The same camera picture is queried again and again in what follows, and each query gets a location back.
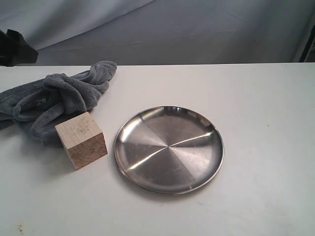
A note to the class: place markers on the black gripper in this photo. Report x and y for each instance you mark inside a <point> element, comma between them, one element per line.
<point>15,50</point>

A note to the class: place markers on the grey fluffy towel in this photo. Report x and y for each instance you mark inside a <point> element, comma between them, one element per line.
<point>37,107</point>

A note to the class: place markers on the light wooden cube block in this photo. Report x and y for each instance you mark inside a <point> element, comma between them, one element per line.
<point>82,139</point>

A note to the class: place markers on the grey backdrop cloth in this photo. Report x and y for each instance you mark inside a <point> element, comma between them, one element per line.
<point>152,32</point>

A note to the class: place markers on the round stainless steel plate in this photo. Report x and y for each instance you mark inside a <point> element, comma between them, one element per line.
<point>168,150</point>

